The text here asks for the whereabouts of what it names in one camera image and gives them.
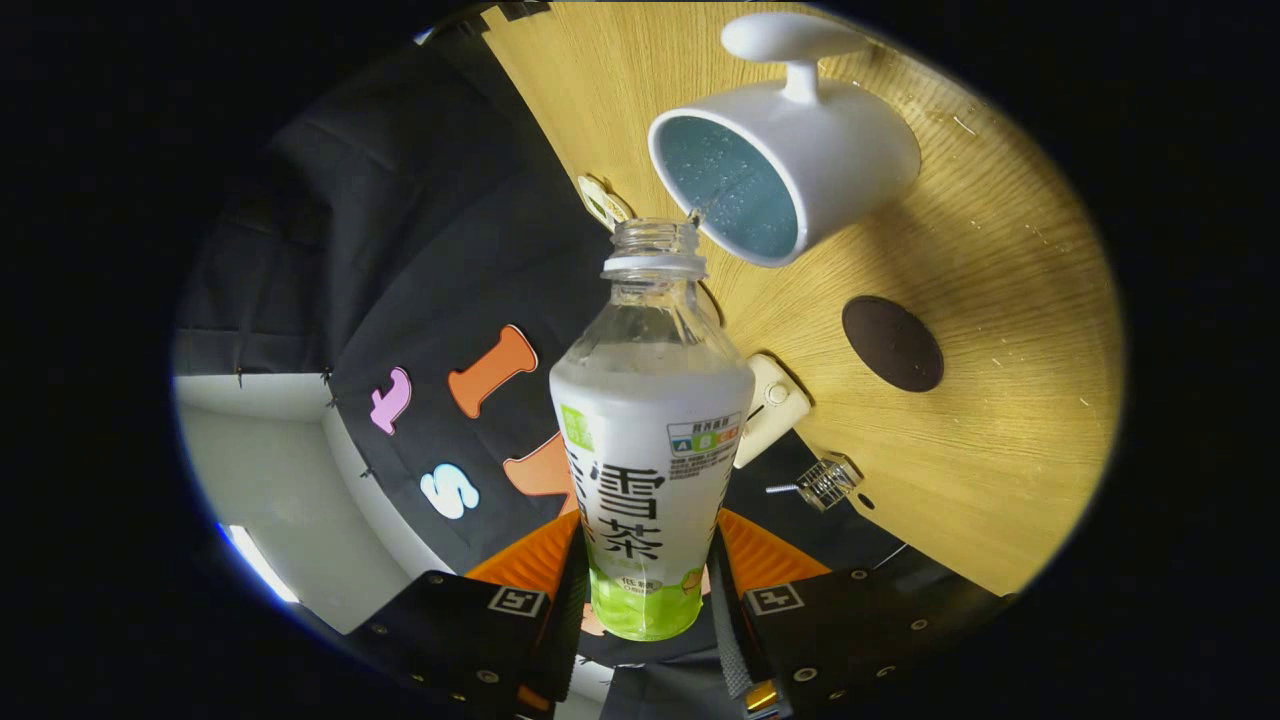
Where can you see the white cup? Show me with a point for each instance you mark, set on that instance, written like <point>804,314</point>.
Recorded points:
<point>840,150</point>

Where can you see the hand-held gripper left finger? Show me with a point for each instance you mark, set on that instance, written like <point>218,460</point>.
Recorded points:
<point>570,640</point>

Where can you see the white divided sauce dish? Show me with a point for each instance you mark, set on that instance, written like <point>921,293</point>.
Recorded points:
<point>600,200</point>

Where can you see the white and green juice bottle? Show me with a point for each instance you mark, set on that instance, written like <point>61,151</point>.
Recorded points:
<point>650,420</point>

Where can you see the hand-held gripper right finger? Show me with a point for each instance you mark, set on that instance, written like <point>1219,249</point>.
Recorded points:
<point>735,640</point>

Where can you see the wooden table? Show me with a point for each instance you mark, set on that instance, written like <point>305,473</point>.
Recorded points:
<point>1000,420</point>

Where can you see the ceiling light panel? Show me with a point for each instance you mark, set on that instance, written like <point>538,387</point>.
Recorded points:
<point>258,563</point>

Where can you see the dark brown round coaster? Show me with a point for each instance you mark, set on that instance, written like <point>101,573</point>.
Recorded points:
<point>893,343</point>

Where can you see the white toaster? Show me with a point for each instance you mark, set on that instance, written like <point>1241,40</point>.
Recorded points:
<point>775,405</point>

